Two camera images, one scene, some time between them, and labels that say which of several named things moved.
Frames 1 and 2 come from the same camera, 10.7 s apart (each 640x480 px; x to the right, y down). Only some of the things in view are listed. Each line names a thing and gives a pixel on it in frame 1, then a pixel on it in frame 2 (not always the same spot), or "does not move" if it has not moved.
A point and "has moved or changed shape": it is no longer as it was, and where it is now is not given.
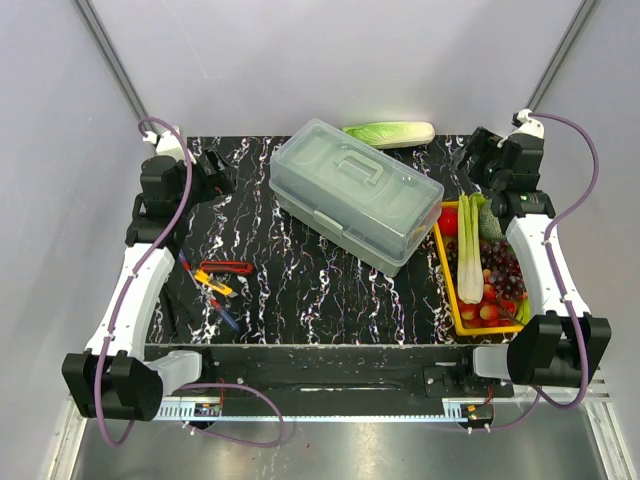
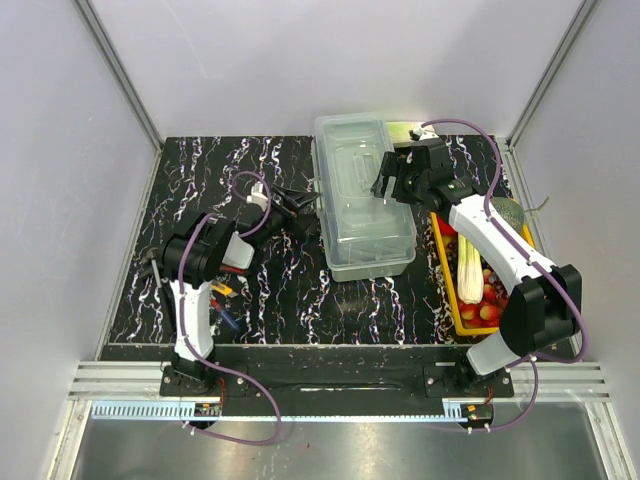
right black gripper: [484, 145] to [393, 166]
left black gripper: [224, 180] to [293, 218]
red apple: [448, 222] does not move
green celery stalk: [471, 286] does not move
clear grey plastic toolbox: [385, 209] has moved or changed shape
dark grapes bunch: [490, 311] does not move
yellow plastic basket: [482, 331] does not move
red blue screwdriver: [224, 314] does not move
